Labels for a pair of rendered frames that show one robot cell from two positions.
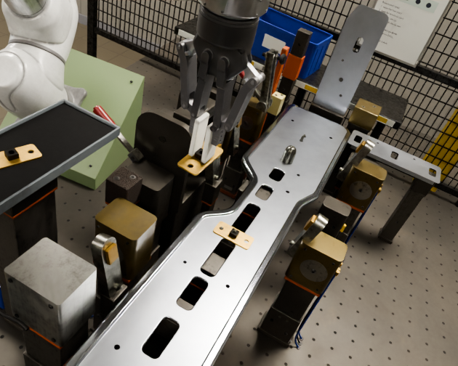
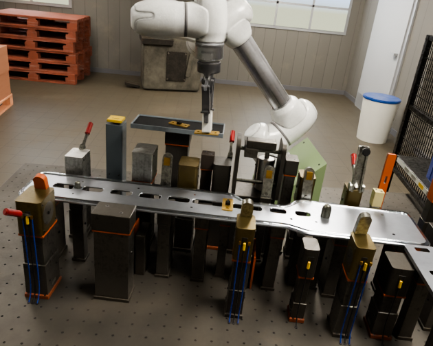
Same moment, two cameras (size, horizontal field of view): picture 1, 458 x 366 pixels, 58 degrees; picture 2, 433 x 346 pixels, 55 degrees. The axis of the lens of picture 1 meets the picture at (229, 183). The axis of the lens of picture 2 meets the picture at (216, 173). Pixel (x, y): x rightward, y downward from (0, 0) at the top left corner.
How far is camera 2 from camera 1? 1.30 m
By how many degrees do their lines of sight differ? 64
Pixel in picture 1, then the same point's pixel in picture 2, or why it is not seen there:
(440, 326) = not seen: outside the picture
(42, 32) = (278, 118)
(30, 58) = (265, 128)
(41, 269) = (143, 147)
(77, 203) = not seen: hidden behind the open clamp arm
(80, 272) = (148, 152)
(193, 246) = (207, 195)
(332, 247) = (245, 224)
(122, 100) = not seen: hidden behind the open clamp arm
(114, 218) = (186, 158)
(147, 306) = (161, 190)
